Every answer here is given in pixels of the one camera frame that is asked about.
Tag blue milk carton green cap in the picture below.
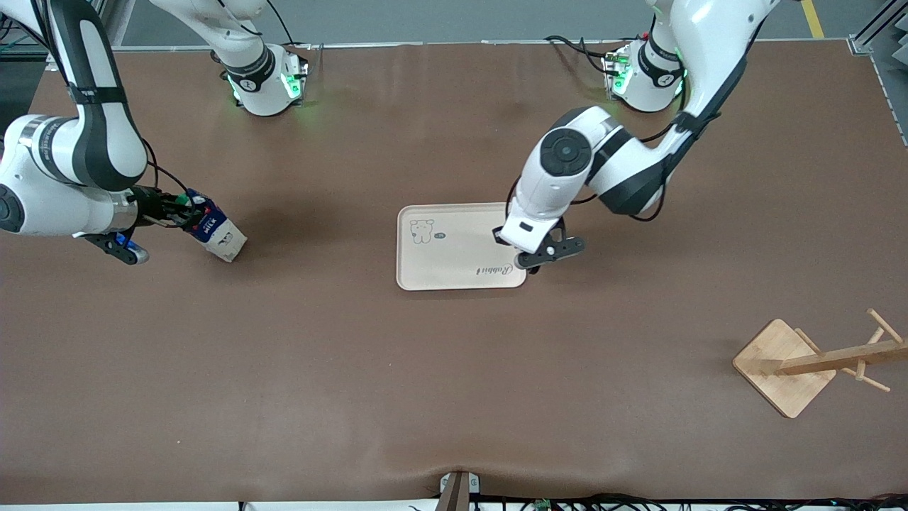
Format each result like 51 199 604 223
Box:
181 189 248 263

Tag white rectangular rabbit tray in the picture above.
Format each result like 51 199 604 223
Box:
396 203 527 292

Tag brown table cover mat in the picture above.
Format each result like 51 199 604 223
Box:
0 41 908 506

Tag wooden mug tree stand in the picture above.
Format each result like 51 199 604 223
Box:
733 308 908 418

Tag black right arm base cable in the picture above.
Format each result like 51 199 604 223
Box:
266 0 316 52

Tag black left arm base cables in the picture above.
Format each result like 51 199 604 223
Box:
545 34 614 80

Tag aluminium frame profile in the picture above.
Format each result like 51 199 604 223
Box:
848 0 908 72

